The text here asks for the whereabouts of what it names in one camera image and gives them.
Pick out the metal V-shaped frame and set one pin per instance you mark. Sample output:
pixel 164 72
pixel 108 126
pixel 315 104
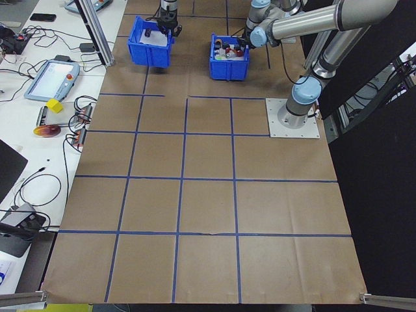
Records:
pixel 332 130

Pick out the orange disc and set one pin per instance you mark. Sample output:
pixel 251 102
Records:
pixel 47 131

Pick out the dark grey small box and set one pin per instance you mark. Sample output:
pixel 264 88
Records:
pixel 63 58

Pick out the white square base plate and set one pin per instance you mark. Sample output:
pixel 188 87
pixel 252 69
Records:
pixel 288 40
pixel 276 130

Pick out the white side table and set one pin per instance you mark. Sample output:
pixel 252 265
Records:
pixel 19 130

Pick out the yellow green board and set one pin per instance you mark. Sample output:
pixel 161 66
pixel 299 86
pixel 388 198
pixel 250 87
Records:
pixel 45 307

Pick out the green white push button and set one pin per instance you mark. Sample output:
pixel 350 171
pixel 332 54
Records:
pixel 220 58

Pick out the small items in bin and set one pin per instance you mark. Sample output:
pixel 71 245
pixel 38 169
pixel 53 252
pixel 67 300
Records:
pixel 234 58

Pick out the black phone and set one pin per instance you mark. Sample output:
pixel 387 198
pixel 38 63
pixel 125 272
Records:
pixel 43 17

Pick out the grey metal box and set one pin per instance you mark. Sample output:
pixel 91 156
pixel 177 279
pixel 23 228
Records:
pixel 19 211

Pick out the aluminium profile bar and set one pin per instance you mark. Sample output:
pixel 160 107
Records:
pixel 22 297
pixel 386 299

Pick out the black stand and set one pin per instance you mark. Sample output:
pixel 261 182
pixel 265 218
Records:
pixel 32 222

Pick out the black frame cover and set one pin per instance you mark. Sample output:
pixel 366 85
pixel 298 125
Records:
pixel 373 195

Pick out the silver flat box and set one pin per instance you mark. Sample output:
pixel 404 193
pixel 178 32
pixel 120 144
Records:
pixel 48 118

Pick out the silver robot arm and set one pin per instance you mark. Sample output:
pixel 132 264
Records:
pixel 308 24
pixel 169 4

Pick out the black power adapter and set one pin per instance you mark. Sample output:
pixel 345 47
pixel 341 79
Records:
pixel 87 48

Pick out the white paper liner sheet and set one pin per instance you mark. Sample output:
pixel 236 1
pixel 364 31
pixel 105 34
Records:
pixel 157 38

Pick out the aluminium profile post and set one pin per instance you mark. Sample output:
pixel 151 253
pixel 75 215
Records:
pixel 97 32

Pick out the blue plastic storage bin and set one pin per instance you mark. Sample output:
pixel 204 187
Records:
pixel 149 57
pixel 227 70

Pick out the grey blue teach pendant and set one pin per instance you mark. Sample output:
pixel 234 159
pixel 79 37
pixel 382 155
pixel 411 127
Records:
pixel 87 5
pixel 52 81

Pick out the yellow block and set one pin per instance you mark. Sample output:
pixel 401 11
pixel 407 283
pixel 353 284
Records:
pixel 54 105

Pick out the white blue label box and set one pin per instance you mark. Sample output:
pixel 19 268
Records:
pixel 5 271

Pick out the silver orange push button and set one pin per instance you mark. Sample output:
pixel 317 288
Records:
pixel 218 41

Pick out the small black button part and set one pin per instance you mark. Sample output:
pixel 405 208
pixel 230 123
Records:
pixel 148 32

